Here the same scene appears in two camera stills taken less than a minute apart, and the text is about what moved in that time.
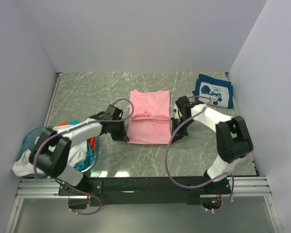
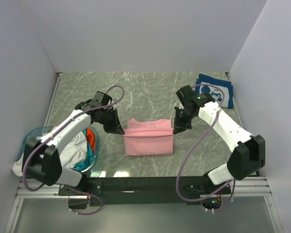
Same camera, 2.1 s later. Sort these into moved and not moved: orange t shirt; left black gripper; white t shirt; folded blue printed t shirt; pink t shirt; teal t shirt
Moved: pink t shirt; left black gripper
Not moved: folded blue printed t shirt; teal t shirt; orange t shirt; white t shirt
